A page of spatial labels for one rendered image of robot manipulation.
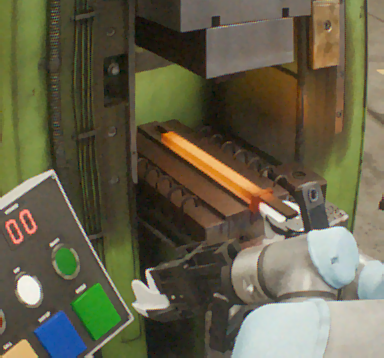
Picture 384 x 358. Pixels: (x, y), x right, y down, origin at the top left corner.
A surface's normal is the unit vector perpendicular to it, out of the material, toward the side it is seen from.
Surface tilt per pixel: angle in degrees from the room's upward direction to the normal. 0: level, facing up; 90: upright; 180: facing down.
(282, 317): 7
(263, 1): 90
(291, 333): 9
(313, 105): 90
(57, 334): 60
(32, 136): 90
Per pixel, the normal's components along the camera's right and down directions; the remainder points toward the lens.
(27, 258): 0.74, -0.23
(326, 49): 0.55, 0.39
